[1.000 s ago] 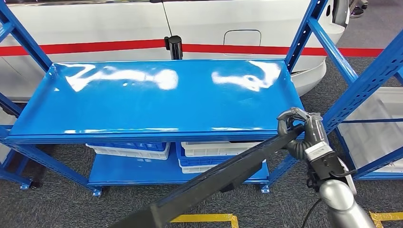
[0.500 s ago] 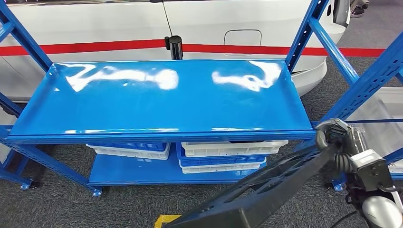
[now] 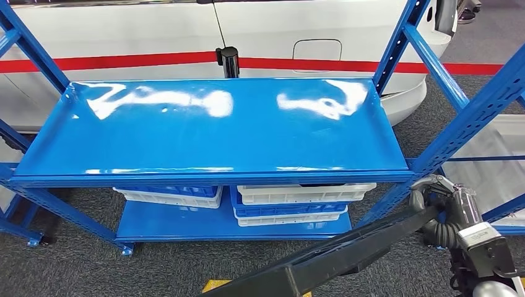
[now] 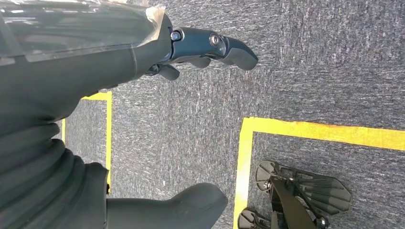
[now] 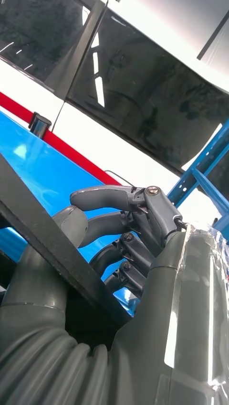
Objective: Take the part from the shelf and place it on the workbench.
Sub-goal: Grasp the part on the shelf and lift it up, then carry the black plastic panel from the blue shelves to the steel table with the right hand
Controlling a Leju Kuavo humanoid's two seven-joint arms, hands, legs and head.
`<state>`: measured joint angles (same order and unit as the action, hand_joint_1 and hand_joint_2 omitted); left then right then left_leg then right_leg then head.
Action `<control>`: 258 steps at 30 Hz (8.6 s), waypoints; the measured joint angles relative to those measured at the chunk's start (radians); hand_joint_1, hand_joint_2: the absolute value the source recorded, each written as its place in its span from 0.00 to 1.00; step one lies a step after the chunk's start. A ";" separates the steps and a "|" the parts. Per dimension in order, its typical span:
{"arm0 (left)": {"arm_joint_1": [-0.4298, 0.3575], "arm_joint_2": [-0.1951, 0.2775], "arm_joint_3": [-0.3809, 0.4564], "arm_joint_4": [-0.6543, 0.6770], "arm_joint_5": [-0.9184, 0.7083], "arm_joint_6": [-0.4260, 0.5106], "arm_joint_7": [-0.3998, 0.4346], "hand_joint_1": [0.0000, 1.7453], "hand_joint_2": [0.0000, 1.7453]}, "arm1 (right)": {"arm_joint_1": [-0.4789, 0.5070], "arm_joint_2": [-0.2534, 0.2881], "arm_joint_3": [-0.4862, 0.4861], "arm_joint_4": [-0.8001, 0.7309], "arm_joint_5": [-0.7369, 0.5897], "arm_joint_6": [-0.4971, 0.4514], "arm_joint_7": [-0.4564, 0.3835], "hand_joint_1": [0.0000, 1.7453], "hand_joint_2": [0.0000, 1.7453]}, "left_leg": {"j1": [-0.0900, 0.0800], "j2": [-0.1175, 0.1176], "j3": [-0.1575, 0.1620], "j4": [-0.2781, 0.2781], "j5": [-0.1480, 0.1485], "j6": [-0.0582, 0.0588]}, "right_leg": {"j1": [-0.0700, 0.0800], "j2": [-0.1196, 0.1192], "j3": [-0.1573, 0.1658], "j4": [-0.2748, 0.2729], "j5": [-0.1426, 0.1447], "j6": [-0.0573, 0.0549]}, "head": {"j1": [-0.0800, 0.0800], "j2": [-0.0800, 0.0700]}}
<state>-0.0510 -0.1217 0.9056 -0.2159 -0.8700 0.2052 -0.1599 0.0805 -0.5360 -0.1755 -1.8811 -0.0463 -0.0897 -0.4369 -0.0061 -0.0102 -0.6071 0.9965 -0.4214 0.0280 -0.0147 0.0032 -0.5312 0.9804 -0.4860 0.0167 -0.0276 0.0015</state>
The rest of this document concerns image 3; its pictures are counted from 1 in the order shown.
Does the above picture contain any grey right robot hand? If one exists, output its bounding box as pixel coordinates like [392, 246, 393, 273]
[410, 174, 483, 230]

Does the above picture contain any blue steel shelf rack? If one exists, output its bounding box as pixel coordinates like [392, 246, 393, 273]
[0, 163, 44, 248]
[0, 0, 525, 257]
[441, 92, 525, 251]

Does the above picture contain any blue plastic crate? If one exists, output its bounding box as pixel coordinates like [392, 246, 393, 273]
[115, 185, 220, 199]
[229, 185, 349, 218]

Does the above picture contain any person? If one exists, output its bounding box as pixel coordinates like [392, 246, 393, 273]
[457, 0, 483, 25]

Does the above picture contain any red barrier belt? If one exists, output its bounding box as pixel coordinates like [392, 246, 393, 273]
[0, 51, 218, 75]
[239, 57, 505, 76]

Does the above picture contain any yellow floor tape square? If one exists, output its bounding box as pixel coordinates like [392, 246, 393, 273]
[202, 280, 313, 297]

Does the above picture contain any white car body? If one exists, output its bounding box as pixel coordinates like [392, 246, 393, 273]
[0, 0, 458, 132]

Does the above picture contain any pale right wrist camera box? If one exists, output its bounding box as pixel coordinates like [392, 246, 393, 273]
[456, 221, 518, 280]

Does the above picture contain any black barrier post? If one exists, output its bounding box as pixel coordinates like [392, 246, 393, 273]
[215, 46, 241, 79]

